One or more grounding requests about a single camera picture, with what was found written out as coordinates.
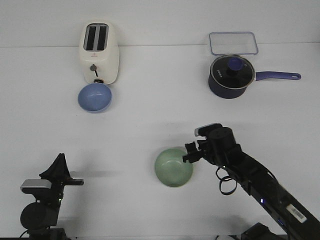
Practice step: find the green bowl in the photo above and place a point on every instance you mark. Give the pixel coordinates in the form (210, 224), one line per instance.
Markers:
(170, 168)

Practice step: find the clear plastic container blue rim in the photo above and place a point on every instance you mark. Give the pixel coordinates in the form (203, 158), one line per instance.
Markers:
(239, 43)

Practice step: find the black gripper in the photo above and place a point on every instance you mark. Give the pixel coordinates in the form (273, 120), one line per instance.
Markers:
(219, 148)
(59, 176)

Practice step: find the cream two-slot toaster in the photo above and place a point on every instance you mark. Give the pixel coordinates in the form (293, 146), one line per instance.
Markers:
(99, 53)

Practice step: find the dark blue saucepan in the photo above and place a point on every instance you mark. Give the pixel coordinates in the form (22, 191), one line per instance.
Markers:
(262, 75)

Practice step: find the glass pot lid blue knob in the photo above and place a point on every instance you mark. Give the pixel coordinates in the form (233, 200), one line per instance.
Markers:
(232, 72)

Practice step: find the blue bowl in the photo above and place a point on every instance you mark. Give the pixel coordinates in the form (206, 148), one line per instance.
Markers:
(95, 97)

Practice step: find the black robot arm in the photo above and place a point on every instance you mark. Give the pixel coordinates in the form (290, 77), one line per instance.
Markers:
(40, 217)
(262, 185)

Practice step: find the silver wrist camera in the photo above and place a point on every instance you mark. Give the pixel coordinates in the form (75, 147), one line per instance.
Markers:
(206, 129)
(30, 186)

